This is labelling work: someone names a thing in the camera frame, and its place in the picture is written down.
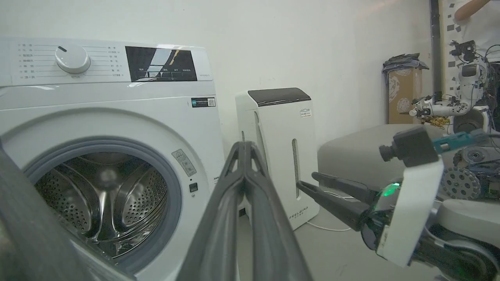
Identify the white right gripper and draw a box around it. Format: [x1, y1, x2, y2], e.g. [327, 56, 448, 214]
[296, 158, 445, 268]

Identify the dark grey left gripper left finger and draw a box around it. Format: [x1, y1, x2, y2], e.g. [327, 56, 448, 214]
[176, 141, 246, 281]

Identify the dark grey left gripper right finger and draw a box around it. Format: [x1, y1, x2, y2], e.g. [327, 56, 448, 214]
[245, 142, 314, 281]

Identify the white front-load washing machine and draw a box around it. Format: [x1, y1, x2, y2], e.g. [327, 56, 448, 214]
[0, 37, 226, 281]

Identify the black washing machine display panel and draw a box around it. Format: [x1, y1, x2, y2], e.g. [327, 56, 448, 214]
[125, 46, 198, 82]

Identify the dark washing machine door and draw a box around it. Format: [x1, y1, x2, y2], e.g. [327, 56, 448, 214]
[0, 145, 135, 281]

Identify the white air purifier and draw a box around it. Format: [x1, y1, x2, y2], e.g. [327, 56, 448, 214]
[235, 87, 320, 230]

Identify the brown cardboard box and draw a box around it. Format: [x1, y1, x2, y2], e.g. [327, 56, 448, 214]
[387, 68, 423, 125]

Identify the grey omni wheel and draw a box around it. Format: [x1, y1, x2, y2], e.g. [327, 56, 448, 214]
[441, 167, 482, 201]

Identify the grey clothes pile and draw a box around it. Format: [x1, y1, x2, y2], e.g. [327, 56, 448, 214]
[382, 53, 429, 75]

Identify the robot wheeled base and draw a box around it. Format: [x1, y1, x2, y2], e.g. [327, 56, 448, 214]
[452, 135, 500, 200]

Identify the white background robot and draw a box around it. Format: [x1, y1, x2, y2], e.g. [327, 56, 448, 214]
[400, 39, 493, 134]

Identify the black vertical pole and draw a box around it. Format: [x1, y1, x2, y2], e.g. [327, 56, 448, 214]
[429, 0, 443, 103]

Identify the person in white shirt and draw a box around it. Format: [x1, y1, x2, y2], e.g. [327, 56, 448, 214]
[453, 0, 500, 64]

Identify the white program dial knob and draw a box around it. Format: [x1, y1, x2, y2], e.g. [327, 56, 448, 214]
[55, 44, 91, 74]

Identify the white power cable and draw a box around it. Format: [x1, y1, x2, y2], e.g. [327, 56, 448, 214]
[306, 221, 352, 232]

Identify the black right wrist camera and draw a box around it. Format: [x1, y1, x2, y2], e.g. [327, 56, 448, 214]
[379, 127, 440, 168]

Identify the teal cable connector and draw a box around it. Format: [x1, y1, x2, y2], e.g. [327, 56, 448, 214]
[433, 130, 489, 153]

